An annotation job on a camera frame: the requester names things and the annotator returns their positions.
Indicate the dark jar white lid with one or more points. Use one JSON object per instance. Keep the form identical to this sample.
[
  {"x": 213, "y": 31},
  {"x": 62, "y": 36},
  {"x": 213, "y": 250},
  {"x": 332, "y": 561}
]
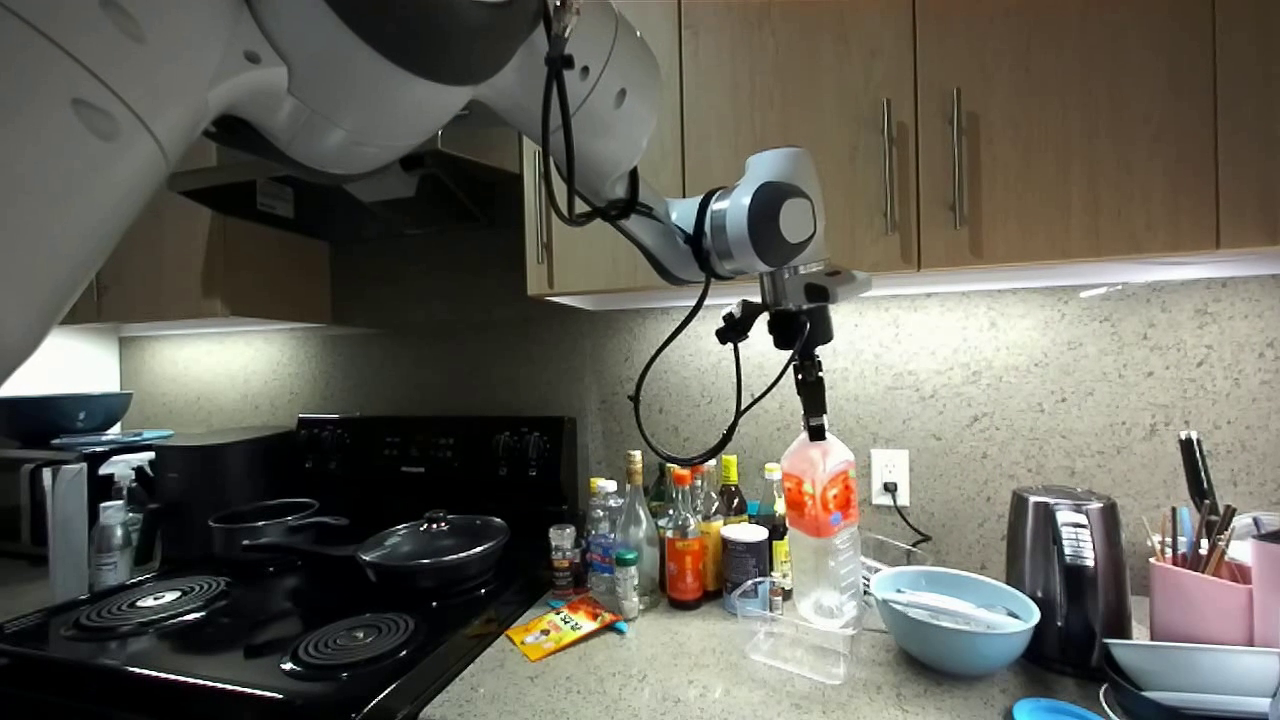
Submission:
[{"x": 747, "y": 558}]

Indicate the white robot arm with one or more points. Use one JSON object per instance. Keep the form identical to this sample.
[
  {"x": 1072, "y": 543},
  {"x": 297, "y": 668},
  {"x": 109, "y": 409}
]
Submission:
[{"x": 332, "y": 64}]

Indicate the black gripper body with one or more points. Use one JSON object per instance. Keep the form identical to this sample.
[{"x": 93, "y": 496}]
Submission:
[{"x": 803, "y": 330}]

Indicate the orange sauce bottle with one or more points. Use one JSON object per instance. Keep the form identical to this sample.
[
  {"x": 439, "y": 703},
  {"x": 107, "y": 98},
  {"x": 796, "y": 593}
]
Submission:
[{"x": 686, "y": 561}]

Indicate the light blue bowl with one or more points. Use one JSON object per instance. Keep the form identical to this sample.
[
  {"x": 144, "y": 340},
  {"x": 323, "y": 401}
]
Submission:
[{"x": 954, "y": 624}]

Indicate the white wall outlet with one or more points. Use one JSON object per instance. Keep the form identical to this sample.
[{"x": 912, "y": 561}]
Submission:
[{"x": 888, "y": 467}]

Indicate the pink utensil holder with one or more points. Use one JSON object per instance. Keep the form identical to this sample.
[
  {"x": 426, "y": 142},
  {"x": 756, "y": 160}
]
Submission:
[{"x": 1203, "y": 601}]

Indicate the clear bottle gold cap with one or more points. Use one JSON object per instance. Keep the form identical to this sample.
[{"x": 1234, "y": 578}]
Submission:
[{"x": 641, "y": 524}]

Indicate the small bottle blue label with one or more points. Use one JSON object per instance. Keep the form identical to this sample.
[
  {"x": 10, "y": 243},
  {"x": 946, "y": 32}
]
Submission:
[{"x": 603, "y": 545}]

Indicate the black electric stove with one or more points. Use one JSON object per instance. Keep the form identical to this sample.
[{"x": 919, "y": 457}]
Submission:
[{"x": 442, "y": 463}]

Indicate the grey plate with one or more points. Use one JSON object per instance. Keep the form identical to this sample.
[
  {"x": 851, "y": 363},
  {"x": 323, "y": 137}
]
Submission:
[{"x": 1203, "y": 660}]

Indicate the dark blue bowl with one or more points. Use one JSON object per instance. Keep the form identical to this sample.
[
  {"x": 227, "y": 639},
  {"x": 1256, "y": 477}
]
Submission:
[{"x": 67, "y": 416}]

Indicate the black cooking pot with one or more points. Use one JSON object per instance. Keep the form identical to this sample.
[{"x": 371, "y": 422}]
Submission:
[{"x": 274, "y": 524}]

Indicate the glass pan lid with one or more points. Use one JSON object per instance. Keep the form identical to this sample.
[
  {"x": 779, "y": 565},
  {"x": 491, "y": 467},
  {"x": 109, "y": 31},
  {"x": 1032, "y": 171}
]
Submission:
[{"x": 435, "y": 538}]

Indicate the yellow cap bottle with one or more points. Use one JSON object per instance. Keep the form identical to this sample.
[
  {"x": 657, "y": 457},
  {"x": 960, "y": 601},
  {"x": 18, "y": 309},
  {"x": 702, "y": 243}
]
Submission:
[{"x": 729, "y": 487}]

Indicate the steel electric kettle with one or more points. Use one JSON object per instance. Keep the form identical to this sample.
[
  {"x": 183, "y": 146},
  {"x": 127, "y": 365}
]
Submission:
[{"x": 1064, "y": 585}]

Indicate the white spray bottle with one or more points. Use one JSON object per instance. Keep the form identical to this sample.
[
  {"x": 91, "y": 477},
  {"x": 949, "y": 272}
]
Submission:
[{"x": 119, "y": 535}]

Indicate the orange label plastic bottle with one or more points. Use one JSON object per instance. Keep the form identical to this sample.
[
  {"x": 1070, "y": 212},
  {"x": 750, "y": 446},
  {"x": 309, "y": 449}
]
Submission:
[{"x": 822, "y": 535}]

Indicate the black coil burner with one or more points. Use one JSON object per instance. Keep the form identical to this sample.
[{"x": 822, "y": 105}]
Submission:
[
  {"x": 148, "y": 607},
  {"x": 353, "y": 641}
]

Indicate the small bottle green cap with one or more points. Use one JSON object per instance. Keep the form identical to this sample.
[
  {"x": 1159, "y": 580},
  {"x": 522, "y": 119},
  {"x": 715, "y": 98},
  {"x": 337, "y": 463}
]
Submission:
[{"x": 630, "y": 585}]

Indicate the black frying pan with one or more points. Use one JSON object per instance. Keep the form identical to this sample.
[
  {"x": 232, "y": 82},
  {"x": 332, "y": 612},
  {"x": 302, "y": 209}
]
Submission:
[{"x": 435, "y": 565}]

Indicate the orange snack packet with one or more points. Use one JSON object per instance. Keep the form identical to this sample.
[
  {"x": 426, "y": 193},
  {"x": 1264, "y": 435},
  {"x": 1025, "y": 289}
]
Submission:
[{"x": 560, "y": 631}]

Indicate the wooden upper cabinet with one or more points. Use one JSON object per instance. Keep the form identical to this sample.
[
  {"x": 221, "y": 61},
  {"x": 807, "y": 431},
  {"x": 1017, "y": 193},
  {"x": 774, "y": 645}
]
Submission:
[{"x": 1094, "y": 134}]

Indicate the clear plastic container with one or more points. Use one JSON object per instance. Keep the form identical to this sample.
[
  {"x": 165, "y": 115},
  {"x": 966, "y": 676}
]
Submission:
[{"x": 803, "y": 658}]

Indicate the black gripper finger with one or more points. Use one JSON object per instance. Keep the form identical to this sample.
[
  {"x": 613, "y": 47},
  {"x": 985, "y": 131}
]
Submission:
[{"x": 809, "y": 395}]

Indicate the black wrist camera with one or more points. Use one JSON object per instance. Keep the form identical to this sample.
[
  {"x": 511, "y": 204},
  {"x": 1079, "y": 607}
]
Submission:
[{"x": 741, "y": 325}]

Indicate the small spice jar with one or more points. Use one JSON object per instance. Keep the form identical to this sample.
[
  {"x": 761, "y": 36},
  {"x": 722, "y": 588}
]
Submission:
[{"x": 566, "y": 558}]

